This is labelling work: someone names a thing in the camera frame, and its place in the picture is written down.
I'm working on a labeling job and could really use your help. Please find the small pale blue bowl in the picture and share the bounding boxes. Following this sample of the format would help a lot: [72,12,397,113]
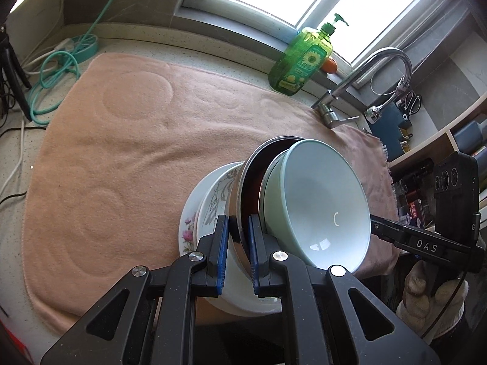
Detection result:
[259,139,371,274]

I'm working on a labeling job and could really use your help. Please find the green garden hose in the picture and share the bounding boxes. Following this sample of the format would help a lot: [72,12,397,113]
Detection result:
[28,0,128,124]

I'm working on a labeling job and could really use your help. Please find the white plate with grey leaves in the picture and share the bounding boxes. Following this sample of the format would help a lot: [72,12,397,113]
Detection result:
[194,162,284,316]

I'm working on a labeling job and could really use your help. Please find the white power cable with plug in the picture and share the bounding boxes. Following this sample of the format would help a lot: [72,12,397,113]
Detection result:
[23,0,77,75]

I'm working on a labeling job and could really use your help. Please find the thin white cable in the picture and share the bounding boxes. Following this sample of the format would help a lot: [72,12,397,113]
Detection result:
[0,120,27,198]

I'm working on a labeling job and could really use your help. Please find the chrome kitchen faucet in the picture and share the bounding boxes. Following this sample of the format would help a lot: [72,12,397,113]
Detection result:
[310,47,413,130]

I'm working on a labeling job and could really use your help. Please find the large stainless steel bowl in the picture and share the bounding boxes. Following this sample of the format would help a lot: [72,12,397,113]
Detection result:
[228,135,307,290]

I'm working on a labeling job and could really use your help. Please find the black-handled scissors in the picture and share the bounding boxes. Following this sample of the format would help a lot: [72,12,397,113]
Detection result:
[396,90,422,116]

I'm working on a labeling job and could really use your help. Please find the person's right hand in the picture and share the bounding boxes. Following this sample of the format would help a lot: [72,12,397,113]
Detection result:
[396,260,470,337]

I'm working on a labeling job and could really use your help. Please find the red bowl with steel lining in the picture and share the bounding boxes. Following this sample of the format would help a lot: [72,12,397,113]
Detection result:
[241,139,305,232]

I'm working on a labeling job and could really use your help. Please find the blue utensil holder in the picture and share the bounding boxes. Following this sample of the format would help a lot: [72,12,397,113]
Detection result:
[371,103,413,153]

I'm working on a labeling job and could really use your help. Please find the pink towel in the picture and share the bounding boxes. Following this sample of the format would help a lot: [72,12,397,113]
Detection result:
[22,52,400,333]

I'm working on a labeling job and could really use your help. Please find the chrome pull-out sprayer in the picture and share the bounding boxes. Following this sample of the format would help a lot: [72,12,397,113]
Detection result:
[364,80,409,123]

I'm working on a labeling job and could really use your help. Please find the teal hose reel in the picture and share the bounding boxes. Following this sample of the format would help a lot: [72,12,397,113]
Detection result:
[68,34,100,61]

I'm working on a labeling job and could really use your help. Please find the black tripod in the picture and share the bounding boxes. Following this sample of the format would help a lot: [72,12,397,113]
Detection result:
[0,25,33,122]

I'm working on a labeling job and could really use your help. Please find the white plate with purple flowers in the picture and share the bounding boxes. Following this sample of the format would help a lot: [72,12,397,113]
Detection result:
[178,182,282,317]

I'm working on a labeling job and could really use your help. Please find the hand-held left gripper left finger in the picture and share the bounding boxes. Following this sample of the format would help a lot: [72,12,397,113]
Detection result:
[40,215,230,365]

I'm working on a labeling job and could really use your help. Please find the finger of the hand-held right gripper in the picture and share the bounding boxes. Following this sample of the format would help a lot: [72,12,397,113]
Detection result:
[370,214,472,263]

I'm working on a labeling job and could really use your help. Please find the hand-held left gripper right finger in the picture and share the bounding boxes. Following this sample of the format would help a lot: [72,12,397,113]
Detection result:
[248,215,442,365]

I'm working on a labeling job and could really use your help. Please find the green dish soap bottle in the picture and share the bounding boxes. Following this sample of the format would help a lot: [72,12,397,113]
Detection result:
[267,13,349,97]

